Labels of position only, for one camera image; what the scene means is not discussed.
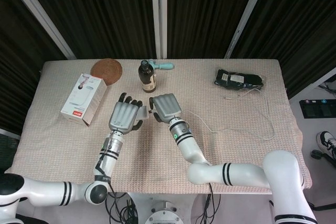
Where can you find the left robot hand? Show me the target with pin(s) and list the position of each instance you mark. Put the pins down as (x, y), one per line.
(123, 113)

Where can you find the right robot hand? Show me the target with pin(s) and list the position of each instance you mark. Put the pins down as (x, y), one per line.
(166, 107)

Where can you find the white charger adapter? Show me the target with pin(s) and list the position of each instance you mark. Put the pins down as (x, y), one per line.
(144, 112)

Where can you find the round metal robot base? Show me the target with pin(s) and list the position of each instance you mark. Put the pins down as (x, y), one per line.
(164, 212)

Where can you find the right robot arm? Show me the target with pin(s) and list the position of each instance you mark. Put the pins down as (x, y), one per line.
(241, 172)

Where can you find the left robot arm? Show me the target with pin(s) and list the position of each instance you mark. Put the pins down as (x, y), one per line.
(47, 192)

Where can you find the brown glass bottle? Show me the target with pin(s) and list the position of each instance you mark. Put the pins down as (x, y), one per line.
(147, 77)

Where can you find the white product box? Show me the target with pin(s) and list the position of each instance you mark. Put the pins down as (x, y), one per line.
(84, 98)

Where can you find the round woven coaster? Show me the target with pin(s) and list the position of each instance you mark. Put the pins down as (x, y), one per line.
(106, 70)

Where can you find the beige waffle tablecloth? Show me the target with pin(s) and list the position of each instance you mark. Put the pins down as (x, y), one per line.
(231, 113)

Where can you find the black item in plastic bag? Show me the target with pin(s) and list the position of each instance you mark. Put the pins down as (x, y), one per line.
(236, 79)

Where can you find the black pleated curtain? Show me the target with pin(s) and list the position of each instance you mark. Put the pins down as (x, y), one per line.
(105, 11)

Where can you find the black foot pedal unit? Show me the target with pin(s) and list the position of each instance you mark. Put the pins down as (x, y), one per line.
(315, 108)

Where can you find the black and white sneaker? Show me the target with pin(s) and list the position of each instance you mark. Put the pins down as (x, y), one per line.
(326, 141)

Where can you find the grey metal frame post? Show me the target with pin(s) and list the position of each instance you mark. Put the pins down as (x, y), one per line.
(248, 14)
(158, 11)
(42, 14)

